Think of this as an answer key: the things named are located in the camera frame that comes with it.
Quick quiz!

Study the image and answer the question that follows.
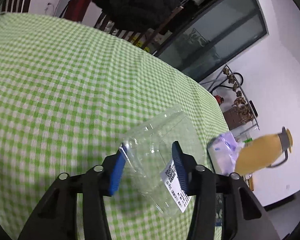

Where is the clear plastic clamshell box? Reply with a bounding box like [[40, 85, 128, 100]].
[[120, 105, 206, 217]]

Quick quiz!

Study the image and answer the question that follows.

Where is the red blue fabric bag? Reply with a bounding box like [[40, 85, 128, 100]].
[[64, 0, 91, 22]]

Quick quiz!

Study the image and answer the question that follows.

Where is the dark sliding glass door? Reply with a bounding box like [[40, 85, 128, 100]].
[[148, 0, 267, 82]]

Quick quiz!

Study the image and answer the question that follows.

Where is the purple tissue pack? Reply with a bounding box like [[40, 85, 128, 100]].
[[207, 132, 244, 176]]

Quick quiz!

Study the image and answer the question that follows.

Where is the yellow thermos jug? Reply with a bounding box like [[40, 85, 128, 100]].
[[235, 127, 293, 176]]

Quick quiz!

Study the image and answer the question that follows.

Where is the green checkered tablecloth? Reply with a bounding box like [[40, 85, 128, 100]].
[[0, 14, 228, 239]]

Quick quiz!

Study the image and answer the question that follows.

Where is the metal side rack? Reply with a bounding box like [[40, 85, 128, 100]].
[[199, 65, 260, 137]]

